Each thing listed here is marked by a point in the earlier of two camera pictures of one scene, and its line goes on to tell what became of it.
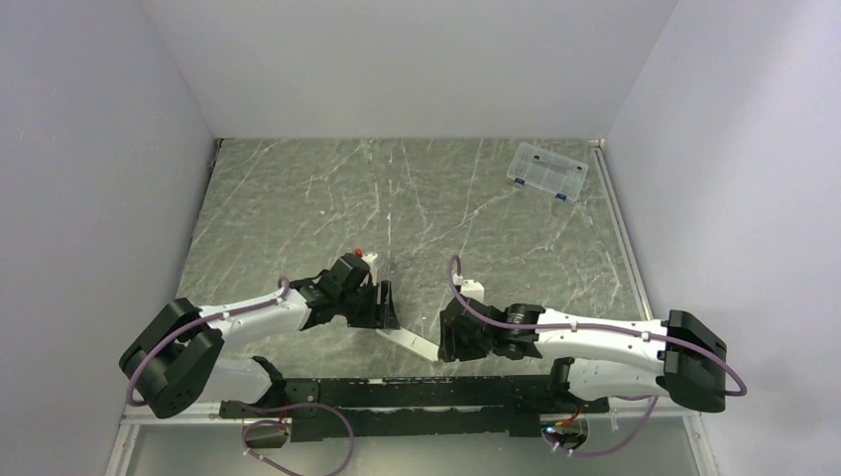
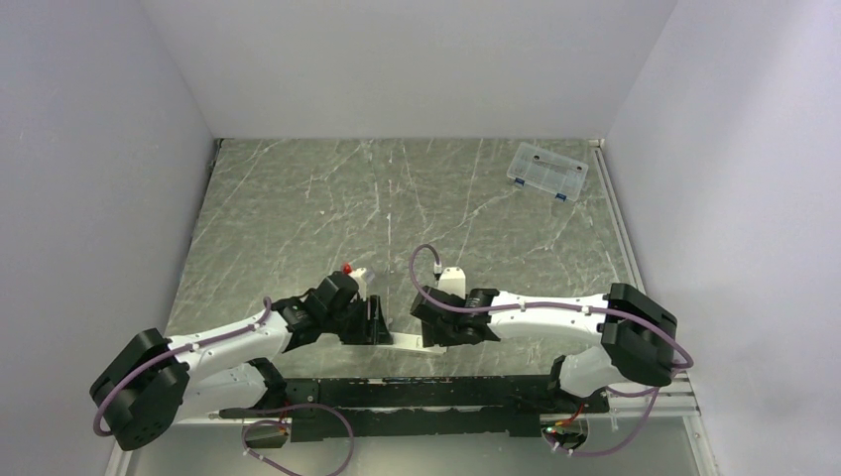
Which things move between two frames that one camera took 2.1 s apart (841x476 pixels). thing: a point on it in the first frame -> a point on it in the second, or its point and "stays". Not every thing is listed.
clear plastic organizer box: [548, 171] stays
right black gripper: [451, 347] -> [432, 334]
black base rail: [344, 410] stays
